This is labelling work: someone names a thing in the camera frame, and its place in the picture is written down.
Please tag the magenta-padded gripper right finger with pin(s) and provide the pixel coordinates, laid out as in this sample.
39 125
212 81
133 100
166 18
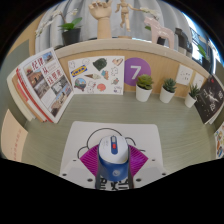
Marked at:
150 170

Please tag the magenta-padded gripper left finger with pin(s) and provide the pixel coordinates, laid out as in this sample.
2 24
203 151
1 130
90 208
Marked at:
75 171

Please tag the white and blue computer mouse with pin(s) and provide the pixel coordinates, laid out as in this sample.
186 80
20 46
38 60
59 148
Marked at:
113 156

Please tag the white mouse pad with doodle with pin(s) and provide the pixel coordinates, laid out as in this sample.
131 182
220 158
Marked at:
143 136

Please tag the beige card with red text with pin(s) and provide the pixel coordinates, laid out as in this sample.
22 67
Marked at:
13 136

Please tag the colourful sticker sheet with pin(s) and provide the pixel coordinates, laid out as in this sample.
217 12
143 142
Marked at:
220 141

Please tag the small succulent in white pot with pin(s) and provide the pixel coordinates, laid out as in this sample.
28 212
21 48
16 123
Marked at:
190 101
166 96
143 94

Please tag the brown book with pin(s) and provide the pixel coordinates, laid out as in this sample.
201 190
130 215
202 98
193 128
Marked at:
25 100

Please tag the black book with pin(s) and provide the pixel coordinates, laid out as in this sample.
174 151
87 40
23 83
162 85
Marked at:
210 100

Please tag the red-edged photo magazine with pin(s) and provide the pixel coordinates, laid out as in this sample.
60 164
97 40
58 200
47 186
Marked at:
46 83

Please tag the thick white book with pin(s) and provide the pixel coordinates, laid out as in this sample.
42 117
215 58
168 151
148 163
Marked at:
15 93

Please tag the white sheet of cartoon stickers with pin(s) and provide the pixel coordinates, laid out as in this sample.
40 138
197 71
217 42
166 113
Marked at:
96 75

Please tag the light wooden desk shelf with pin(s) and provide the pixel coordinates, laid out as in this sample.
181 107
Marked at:
163 65

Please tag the purple round number sticker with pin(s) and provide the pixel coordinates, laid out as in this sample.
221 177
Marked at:
133 65

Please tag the white orchid in black pot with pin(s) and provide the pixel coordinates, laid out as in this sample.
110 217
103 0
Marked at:
71 36
206 63
151 13

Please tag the dark wooden horse figure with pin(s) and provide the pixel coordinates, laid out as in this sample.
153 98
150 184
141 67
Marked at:
182 41

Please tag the pink wooden horse figure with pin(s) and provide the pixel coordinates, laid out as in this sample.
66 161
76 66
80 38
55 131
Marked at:
160 31

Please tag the dark-framed window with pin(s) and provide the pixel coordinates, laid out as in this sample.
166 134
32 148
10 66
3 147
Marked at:
200 33

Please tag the grey pleated curtain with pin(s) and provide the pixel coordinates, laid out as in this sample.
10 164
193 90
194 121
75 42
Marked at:
86 20

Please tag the wooden hand model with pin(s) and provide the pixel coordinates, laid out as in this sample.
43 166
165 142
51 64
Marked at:
103 20

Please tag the wooden artist mannequin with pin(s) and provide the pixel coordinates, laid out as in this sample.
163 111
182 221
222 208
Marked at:
125 15

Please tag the white wall socket plate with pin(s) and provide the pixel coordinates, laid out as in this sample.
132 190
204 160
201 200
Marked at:
184 75
199 80

